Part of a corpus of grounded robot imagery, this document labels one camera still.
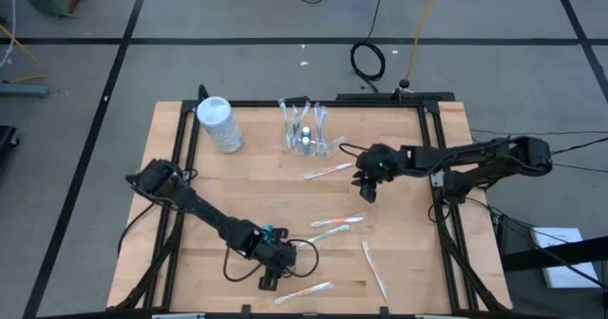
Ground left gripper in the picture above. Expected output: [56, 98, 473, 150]
[256, 227, 299, 292]

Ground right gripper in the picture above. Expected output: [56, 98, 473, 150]
[351, 142, 409, 205]

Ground clear plastic organizer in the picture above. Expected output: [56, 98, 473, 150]
[282, 119, 346, 159]

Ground blue toothbrush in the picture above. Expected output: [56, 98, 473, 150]
[313, 102, 324, 147]
[297, 101, 313, 135]

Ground scattered toothbrushes on table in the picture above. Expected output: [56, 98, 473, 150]
[361, 239, 390, 303]

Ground white wipes canister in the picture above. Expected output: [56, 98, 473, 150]
[196, 95, 245, 155]

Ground black bar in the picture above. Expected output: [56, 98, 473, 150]
[501, 235, 608, 272]

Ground white paper booklet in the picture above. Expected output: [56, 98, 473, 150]
[529, 227, 600, 290]

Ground black equipment piece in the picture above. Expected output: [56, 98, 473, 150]
[0, 125, 20, 155]

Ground grey metal foot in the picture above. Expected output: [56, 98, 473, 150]
[0, 82, 49, 100]

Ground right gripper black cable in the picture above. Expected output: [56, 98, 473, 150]
[338, 142, 365, 157]

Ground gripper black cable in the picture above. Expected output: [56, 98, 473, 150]
[338, 142, 365, 157]
[222, 237, 321, 284]

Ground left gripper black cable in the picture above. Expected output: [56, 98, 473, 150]
[222, 237, 321, 284]

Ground coiled black floor cable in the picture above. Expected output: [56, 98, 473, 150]
[349, 0, 389, 95]

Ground black base cable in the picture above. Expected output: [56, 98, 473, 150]
[463, 195, 608, 291]
[117, 198, 161, 257]

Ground orange-yellow floor cable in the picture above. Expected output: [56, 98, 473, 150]
[405, 0, 445, 81]

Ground thin black cable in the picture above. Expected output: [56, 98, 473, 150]
[550, 137, 608, 157]
[550, 161, 608, 173]

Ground thin yellow cable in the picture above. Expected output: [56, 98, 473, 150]
[0, 24, 48, 84]

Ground thin white cable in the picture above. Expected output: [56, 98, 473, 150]
[0, 0, 19, 69]

